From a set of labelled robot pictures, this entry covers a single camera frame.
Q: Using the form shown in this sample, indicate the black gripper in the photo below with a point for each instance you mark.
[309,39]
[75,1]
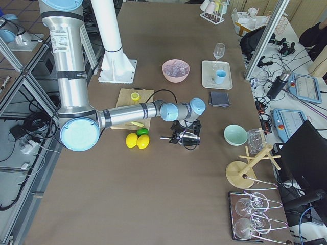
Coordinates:
[178,130]

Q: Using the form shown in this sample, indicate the pink bowl with ice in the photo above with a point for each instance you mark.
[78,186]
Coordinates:
[175,70]

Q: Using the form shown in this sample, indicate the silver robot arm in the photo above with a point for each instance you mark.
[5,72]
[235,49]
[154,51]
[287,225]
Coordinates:
[81,124]

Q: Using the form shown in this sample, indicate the wooden cup tree stand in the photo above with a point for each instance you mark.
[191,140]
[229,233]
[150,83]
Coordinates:
[241,174]

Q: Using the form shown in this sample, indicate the light blue cup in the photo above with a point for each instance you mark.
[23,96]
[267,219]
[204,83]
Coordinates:
[220,76]

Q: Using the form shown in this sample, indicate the clear glass measuring cup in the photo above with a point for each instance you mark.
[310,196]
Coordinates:
[256,140]

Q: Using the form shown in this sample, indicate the green lime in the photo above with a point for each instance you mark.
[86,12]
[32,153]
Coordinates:
[142,131]

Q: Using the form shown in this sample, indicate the yellow plastic knife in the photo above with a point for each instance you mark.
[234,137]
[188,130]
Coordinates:
[136,124]

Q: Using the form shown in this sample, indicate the wooden cutting board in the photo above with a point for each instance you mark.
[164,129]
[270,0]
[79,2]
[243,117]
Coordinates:
[124,99]

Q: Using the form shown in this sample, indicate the dark grey folded cloth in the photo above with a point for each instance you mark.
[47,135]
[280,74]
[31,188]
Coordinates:
[219,99]

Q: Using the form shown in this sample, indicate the half lemon slice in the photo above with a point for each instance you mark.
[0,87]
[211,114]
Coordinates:
[135,96]

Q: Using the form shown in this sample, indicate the mint green bowl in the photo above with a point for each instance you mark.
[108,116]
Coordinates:
[235,135]

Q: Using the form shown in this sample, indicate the cream serving tray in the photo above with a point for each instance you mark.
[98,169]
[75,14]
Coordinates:
[209,69]

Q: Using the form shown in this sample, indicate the upside down wine glass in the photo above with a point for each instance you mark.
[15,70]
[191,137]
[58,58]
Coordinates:
[249,228]
[250,204]

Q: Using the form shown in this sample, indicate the clear wine glass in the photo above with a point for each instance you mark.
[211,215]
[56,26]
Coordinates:
[219,51]

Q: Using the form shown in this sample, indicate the black tray with glasses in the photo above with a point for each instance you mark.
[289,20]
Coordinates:
[275,224]

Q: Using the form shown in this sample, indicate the blue teach pendant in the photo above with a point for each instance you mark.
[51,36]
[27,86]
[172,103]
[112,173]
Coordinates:
[287,122]
[304,87]

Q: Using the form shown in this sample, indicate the black thermos bottle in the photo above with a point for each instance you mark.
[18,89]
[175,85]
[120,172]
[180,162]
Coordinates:
[278,84]

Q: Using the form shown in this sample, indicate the black backpack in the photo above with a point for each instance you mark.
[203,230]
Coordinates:
[250,41]

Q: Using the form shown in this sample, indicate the black monitor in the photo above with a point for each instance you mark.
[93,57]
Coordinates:
[304,154]

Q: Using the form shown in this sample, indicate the seated person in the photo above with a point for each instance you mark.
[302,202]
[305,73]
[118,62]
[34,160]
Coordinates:
[315,38]

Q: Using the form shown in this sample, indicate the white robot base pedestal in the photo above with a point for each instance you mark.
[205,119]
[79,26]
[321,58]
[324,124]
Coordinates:
[116,66]

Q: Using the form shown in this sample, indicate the white wire cup rack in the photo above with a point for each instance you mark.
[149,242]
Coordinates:
[213,11]

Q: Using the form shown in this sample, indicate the aluminium frame post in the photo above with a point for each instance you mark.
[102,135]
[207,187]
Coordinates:
[267,33]

